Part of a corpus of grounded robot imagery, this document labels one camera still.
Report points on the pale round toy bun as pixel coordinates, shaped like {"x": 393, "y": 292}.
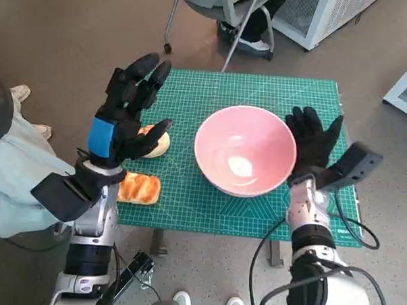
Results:
{"x": 161, "y": 145}

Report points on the person in light clothes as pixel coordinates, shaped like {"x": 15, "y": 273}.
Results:
{"x": 17, "y": 171}

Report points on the seated person in dark trousers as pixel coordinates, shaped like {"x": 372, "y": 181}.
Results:
{"x": 260, "y": 23}

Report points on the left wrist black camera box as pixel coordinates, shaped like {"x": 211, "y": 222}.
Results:
{"x": 58, "y": 197}

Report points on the robot left bare black hand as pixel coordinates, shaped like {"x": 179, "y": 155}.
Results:
{"x": 123, "y": 122}

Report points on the pink bowl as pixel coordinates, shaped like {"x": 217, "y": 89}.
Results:
{"x": 244, "y": 144}

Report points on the green cutting mat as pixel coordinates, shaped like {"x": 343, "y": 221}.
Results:
{"x": 226, "y": 89}

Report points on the robot right black gloved hand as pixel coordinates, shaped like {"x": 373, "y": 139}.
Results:
{"x": 312, "y": 147}

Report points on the silver metal rod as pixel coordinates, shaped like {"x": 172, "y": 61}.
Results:
{"x": 240, "y": 32}

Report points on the grey office chair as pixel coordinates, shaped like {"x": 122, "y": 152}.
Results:
{"x": 200, "y": 0}

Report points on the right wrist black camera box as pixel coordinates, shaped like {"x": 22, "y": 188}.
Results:
{"x": 355, "y": 162}

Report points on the orange toasted toy bread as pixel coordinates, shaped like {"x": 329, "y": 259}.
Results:
{"x": 141, "y": 188}

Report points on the black metal frame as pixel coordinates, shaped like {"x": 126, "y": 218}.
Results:
{"x": 130, "y": 277}

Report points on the grey table leg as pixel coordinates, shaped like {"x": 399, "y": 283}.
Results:
{"x": 159, "y": 241}
{"x": 276, "y": 252}

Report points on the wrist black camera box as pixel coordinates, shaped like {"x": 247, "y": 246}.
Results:
{"x": 58, "y": 197}
{"x": 355, "y": 162}

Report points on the large white mesh cabinet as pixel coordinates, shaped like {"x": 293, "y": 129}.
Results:
{"x": 317, "y": 15}

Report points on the robot left silver arm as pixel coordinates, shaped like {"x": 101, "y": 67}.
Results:
{"x": 96, "y": 218}

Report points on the robot right silver arm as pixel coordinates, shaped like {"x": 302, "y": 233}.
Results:
{"x": 304, "y": 204}

